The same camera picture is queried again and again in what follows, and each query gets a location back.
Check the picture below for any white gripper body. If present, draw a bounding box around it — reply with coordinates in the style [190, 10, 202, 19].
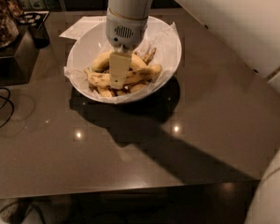
[105, 9, 147, 52]

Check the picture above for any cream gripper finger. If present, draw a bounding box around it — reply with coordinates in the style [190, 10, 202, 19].
[109, 52, 132, 90]

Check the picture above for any curved yellow banana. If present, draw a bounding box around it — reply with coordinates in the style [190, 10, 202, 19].
[91, 51, 147, 73]

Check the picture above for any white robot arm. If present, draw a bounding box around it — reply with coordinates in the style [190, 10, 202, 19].
[106, 0, 280, 224]

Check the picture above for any long front yellow banana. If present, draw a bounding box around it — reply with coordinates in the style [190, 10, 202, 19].
[84, 64, 161, 88]

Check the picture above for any small bottom yellow banana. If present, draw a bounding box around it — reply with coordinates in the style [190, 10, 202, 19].
[129, 83, 147, 93]

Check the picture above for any white bowl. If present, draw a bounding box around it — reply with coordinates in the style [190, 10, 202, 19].
[66, 14, 183, 105]

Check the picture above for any white paper bowl liner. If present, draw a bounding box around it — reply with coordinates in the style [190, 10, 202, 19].
[63, 21, 182, 105]

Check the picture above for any white paper sheet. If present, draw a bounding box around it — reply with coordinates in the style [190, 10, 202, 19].
[60, 16, 105, 40]

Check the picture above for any dark glass cup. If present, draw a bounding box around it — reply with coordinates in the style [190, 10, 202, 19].
[29, 20, 50, 49]

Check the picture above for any dark tray stand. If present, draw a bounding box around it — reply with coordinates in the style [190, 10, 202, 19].
[0, 26, 39, 86]

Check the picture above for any glass jar with snacks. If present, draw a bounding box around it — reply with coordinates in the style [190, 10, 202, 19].
[0, 0, 20, 49]

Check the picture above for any black cable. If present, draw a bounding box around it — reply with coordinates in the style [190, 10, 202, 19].
[0, 87, 16, 131]

